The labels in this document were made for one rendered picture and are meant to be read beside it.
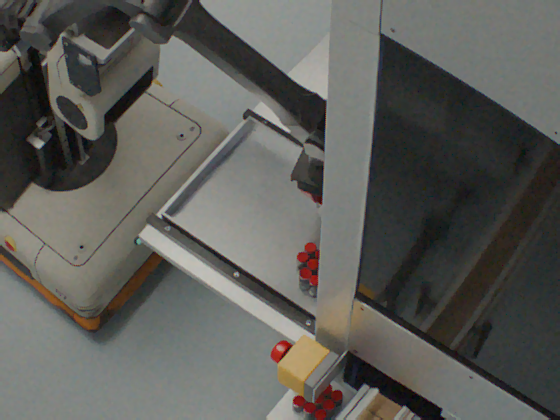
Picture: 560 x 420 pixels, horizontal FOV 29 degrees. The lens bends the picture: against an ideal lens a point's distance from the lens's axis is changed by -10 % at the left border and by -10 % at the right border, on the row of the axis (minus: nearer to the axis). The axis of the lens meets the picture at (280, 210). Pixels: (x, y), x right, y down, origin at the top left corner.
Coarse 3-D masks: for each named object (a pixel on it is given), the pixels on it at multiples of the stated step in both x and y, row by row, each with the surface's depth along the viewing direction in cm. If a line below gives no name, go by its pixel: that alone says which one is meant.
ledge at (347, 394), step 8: (336, 384) 199; (288, 392) 198; (344, 392) 198; (352, 392) 198; (280, 400) 197; (288, 400) 197; (344, 400) 197; (280, 408) 196; (288, 408) 196; (272, 416) 196; (280, 416) 196; (288, 416) 196; (296, 416) 196
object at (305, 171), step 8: (304, 152) 204; (304, 160) 203; (296, 168) 203; (304, 168) 203; (312, 168) 198; (320, 168) 197; (296, 176) 202; (304, 176) 202; (312, 176) 200; (320, 176) 199; (312, 184) 201; (320, 184) 201
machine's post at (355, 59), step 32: (352, 0) 118; (352, 32) 123; (352, 64) 127; (352, 96) 132; (352, 128) 138; (352, 160) 143; (352, 192) 149; (352, 224) 155; (320, 256) 168; (352, 256) 162; (320, 288) 176; (352, 288) 169; (320, 320) 185
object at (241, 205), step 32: (256, 128) 224; (224, 160) 222; (256, 160) 222; (288, 160) 222; (192, 192) 218; (224, 192) 218; (256, 192) 218; (288, 192) 218; (192, 224) 215; (224, 224) 215; (256, 224) 215; (288, 224) 215; (320, 224) 215; (224, 256) 208; (256, 256) 212; (288, 256) 212; (288, 288) 208
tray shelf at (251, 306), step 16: (320, 48) 236; (304, 64) 234; (320, 64) 234; (304, 80) 232; (320, 80) 232; (256, 112) 228; (272, 112) 228; (192, 176) 221; (176, 192) 219; (144, 240) 214; (160, 240) 214; (176, 256) 212; (192, 256) 212; (192, 272) 210; (208, 272) 210; (208, 288) 210; (224, 288) 209; (240, 288) 209; (240, 304) 207; (256, 304) 207; (256, 320) 207; (272, 320) 205; (288, 320) 205; (288, 336) 204; (352, 368) 200
